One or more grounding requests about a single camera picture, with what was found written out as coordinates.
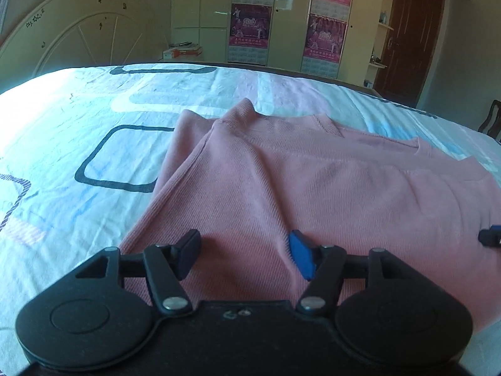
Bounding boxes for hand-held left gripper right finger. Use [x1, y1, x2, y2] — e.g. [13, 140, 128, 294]
[288, 229, 415, 317]

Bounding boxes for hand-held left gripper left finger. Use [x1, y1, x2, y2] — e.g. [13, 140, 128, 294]
[74, 228, 203, 317]

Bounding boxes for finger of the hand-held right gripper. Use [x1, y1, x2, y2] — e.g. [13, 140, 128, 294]
[478, 224, 501, 248]

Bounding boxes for pink sweater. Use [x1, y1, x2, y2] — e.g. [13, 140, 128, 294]
[118, 98, 501, 335]

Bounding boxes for dark wooden chair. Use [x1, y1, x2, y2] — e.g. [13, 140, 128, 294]
[478, 99, 501, 140]

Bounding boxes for bed with patterned sheet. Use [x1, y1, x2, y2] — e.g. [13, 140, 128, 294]
[0, 63, 501, 363]

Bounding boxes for stack of books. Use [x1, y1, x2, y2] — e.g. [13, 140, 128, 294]
[162, 41, 204, 60]

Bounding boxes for brown wooden door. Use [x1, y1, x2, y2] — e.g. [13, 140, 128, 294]
[374, 0, 447, 109]

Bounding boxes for cream wardrobe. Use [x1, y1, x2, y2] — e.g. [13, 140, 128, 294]
[170, 0, 392, 84]

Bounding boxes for cream corner shelf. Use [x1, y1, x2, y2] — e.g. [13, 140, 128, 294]
[365, 0, 402, 87]

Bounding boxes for white round headboard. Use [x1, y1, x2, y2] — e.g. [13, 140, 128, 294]
[0, 0, 172, 95]

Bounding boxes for dark wooden bed frame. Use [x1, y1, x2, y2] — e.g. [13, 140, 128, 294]
[204, 61, 381, 95]

